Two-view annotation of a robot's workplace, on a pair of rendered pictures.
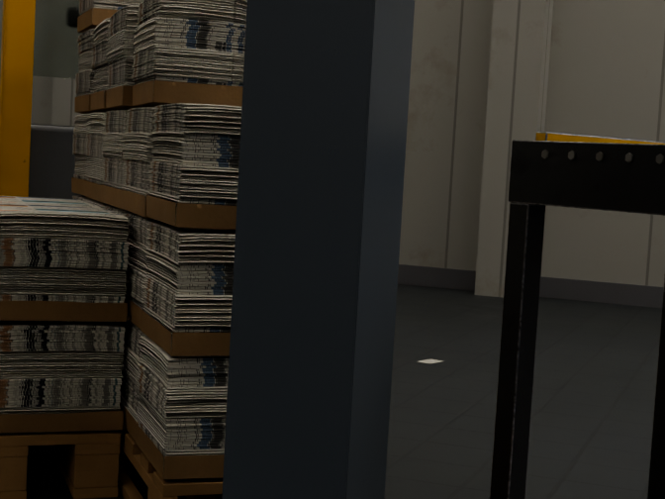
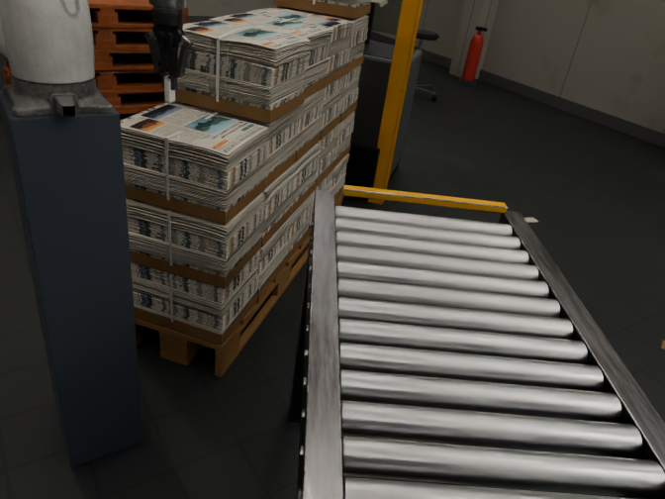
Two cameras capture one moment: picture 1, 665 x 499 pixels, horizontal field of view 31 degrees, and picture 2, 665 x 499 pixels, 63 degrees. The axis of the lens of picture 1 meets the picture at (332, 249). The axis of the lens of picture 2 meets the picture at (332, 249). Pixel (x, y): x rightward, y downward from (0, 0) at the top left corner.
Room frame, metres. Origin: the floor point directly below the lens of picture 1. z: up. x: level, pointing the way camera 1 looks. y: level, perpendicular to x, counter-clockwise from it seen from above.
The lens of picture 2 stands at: (1.26, -1.10, 1.38)
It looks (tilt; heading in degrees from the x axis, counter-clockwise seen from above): 30 degrees down; 33
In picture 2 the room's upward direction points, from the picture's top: 8 degrees clockwise
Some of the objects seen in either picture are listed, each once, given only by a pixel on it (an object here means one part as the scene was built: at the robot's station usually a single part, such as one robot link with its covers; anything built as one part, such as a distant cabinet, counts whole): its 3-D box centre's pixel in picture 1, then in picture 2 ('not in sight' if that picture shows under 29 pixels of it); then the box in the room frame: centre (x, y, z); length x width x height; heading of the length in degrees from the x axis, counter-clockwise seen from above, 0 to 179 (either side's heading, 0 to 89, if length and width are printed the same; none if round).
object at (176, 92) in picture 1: (178, 95); (210, 88); (2.56, 0.35, 0.86); 0.29 x 0.16 x 0.04; 18
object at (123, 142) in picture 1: (199, 294); (248, 195); (2.73, 0.30, 0.42); 1.17 x 0.39 x 0.83; 20
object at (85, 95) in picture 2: not in sight; (57, 91); (1.84, 0.00, 1.03); 0.22 x 0.18 x 0.06; 70
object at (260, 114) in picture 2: not in sight; (267, 101); (2.63, 0.14, 0.86); 0.29 x 0.16 x 0.04; 18
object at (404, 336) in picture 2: not in sight; (461, 344); (2.05, -0.88, 0.77); 0.47 x 0.05 x 0.05; 128
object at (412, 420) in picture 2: not in sight; (489, 430); (1.90, -1.00, 0.77); 0.47 x 0.05 x 0.05; 128
